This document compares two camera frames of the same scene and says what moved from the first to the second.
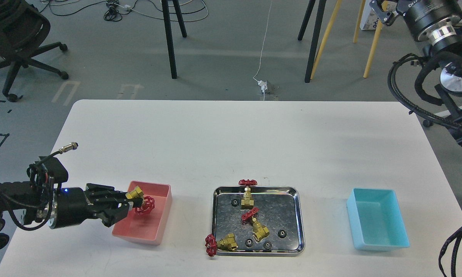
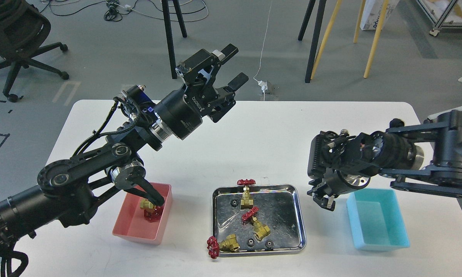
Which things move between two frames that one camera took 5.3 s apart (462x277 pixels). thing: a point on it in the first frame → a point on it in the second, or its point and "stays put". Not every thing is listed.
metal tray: [275, 227] stays put
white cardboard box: [370, 18] stays put
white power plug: [263, 85] stays put
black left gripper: [72, 206] → [181, 111]
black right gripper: [432, 21] → [335, 183]
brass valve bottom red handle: [228, 242] stays put
